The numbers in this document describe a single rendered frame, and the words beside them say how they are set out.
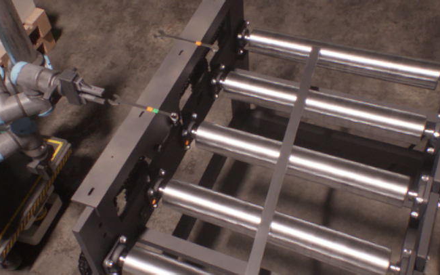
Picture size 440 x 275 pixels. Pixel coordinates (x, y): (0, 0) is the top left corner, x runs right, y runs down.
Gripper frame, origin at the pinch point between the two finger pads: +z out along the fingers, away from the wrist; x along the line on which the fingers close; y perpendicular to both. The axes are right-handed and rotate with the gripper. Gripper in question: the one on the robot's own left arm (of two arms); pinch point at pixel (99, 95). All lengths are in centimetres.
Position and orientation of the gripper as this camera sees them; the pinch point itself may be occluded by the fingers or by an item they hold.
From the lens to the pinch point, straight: 207.9
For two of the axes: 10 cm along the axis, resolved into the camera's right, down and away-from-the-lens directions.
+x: 0.8, 6.3, 7.7
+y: 3.9, -7.3, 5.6
